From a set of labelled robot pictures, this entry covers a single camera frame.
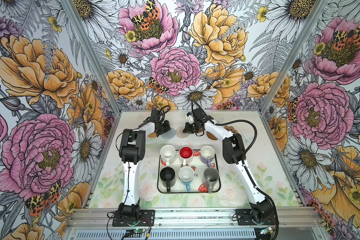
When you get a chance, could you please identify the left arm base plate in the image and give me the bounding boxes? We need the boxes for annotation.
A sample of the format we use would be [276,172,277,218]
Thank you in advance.
[112,210,156,227]

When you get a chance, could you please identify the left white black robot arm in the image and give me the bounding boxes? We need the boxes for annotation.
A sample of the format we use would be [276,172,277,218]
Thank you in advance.
[117,105,171,224]

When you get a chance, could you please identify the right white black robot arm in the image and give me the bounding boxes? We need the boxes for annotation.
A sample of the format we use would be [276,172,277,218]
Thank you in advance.
[183,108,279,227]

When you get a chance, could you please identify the paw shaped wooden coaster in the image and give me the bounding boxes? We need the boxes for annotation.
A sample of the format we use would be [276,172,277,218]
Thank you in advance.
[224,126,238,134]

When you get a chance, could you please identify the plain wooden round coaster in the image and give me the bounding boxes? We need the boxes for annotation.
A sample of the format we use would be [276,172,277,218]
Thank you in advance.
[207,132,218,141]

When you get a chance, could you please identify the strawberry print serving tray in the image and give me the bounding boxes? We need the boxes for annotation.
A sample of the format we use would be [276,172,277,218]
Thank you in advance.
[157,150,222,194]

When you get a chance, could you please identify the multicolour woven round coaster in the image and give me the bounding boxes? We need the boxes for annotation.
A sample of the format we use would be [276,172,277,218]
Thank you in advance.
[176,127,190,139]

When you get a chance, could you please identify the black mug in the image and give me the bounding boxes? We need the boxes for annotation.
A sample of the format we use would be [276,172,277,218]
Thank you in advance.
[160,167,176,194]

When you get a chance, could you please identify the grey mug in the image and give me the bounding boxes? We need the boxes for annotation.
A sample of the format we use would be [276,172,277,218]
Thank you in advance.
[203,167,220,194]

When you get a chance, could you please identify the lavender mug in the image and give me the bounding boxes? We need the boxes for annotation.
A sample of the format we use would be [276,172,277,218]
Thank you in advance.
[200,146,216,167]

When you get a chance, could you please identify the red inside white mug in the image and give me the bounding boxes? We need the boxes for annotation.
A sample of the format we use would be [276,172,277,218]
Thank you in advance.
[179,146,194,167]

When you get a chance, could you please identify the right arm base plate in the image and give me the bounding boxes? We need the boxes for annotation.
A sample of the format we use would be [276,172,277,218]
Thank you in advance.
[235,209,276,226]

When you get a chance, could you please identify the blue handled white mug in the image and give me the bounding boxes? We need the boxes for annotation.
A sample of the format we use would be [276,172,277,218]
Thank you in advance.
[178,166,195,192]

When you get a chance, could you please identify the aluminium front rail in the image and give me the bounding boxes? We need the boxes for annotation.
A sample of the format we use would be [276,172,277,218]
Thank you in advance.
[67,207,322,230]

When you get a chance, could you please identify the grey woven round coaster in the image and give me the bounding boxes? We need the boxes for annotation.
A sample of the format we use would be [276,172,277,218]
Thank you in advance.
[161,128,176,140]

